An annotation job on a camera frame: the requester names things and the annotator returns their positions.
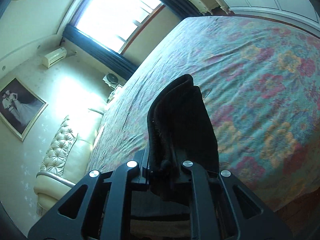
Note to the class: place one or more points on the cream tufted headboard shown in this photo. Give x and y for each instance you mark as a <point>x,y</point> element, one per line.
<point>67,157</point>

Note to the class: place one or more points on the window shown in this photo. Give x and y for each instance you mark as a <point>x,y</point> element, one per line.
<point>112,23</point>

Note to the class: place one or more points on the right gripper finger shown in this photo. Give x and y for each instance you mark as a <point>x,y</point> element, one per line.
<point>142,158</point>

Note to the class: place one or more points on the black pants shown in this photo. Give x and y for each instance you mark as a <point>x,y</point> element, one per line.
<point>179,129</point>

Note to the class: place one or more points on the white power strip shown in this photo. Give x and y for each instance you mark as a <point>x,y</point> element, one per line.
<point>113,94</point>

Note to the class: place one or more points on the white tv stand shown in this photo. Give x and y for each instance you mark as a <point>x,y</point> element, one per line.
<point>294,9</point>

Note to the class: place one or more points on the white air conditioner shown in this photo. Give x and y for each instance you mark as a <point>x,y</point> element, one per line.
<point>54,57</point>

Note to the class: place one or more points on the framed wedding photo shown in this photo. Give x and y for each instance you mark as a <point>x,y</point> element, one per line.
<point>20,108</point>

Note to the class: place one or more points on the dark blue left curtain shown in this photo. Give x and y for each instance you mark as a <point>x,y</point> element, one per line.
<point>116,62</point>

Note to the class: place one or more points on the floral bedspread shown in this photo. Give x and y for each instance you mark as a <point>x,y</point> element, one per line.
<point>260,84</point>

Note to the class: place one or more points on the white desk fan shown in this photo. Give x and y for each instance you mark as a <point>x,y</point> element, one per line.
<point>112,80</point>

